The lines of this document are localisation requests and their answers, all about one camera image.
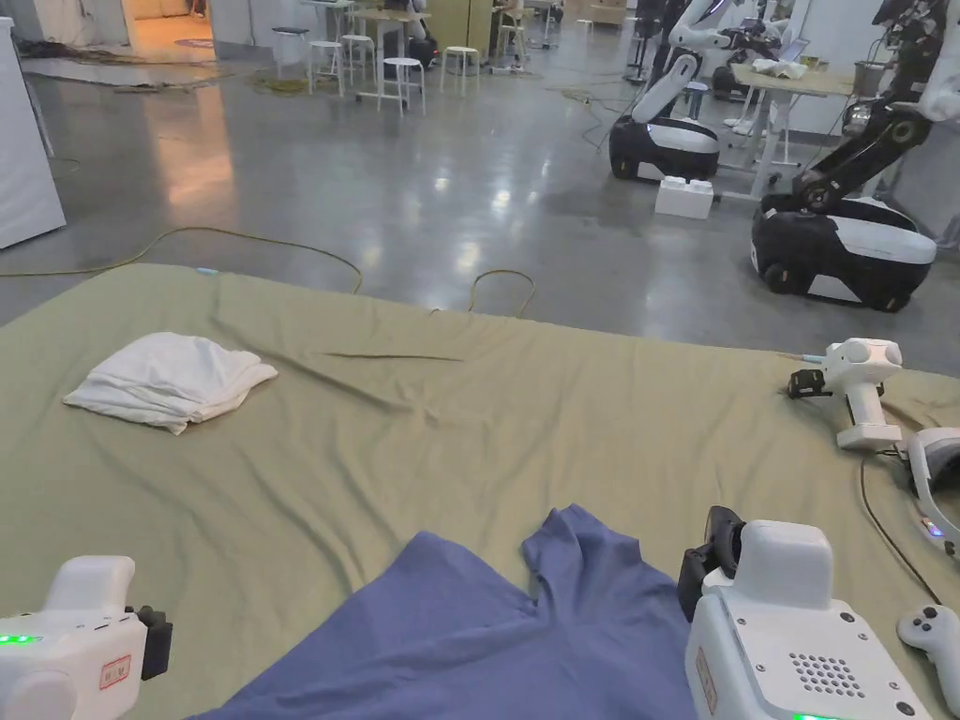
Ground white cabinet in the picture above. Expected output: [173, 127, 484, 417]
[0, 14, 68, 251]

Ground black-armed mobile robot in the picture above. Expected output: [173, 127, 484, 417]
[749, 0, 960, 313]

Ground black-topped stool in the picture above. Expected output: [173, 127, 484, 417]
[270, 25, 306, 73]

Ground bed with pale green sheet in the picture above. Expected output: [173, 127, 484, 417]
[0, 262, 960, 720]

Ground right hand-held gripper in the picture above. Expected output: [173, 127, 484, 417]
[677, 505, 943, 720]

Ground tall white-legged table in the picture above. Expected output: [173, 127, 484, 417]
[351, 6, 423, 111]

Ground white round stool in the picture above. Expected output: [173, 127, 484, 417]
[440, 46, 482, 98]
[382, 57, 428, 117]
[307, 40, 347, 98]
[340, 33, 377, 85]

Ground wooden table with white legs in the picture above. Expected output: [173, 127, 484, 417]
[730, 37, 858, 203]

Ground white foam block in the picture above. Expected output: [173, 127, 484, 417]
[654, 174, 714, 220]

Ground yellow floor cable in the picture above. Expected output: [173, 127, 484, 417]
[429, 269, 536, 317]
[0, 227, 366, 295]

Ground white and black mobile robot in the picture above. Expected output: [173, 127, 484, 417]
[608, 0, 723, 182]

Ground black cable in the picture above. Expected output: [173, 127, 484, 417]
[858, 448, 948, 608]

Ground spare white hand-held gripper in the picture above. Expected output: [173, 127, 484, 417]
[783, 337, 906, 451]

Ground white hand controller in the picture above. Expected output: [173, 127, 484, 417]
[897, 603, 960, 695]

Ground white folded cloth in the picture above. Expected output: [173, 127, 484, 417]
[62, 332, 279, 436]

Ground white headset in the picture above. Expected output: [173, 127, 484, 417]
[906, 427, 960, 563]

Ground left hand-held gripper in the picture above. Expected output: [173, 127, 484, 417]
[0, 554, 174, 720]

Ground blue shirt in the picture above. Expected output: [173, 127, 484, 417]
[190, 503, 702, 720]

